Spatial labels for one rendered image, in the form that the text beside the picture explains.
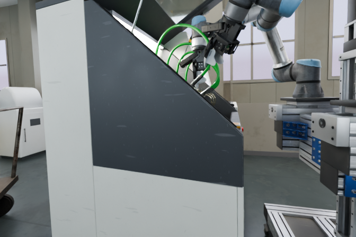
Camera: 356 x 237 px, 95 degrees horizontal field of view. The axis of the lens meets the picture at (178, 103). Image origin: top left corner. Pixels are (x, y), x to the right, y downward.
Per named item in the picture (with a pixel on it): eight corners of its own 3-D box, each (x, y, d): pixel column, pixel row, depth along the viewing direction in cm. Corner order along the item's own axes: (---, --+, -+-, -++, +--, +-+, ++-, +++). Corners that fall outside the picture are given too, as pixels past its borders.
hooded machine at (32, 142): (53, 150, 336) (49, 87, 329) (22, 161, 281) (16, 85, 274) (29, 148, 349) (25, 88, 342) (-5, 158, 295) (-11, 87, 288)
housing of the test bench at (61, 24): (102, 341, 72) (82, -12, 64) (56, 315, 81) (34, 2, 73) (187, 180, 204) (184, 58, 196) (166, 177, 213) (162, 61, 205)
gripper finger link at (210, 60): (207, 74, 67) (218, 54, 61) (198, 66, 70) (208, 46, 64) (212, 73, 69) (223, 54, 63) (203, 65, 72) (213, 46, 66)
